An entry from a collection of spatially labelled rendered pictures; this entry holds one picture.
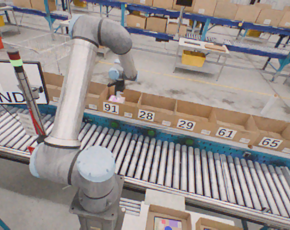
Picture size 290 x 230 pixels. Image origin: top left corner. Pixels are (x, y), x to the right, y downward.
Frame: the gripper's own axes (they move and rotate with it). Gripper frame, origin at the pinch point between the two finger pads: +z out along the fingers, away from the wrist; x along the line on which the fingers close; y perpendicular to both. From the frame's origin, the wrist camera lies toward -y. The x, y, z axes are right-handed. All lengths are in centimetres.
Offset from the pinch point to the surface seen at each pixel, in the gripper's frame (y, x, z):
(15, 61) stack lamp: -34, -60, -50
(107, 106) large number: -9.7, -0.6, 14.1
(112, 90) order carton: -15.3, 28.3, 12.7
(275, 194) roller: 152, -37, 37
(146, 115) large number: 30.9, -0.2, 14.2
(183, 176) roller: 75, -43, 37
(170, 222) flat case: 66, -82, 34
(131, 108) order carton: 15.7, -0.1, 10.0
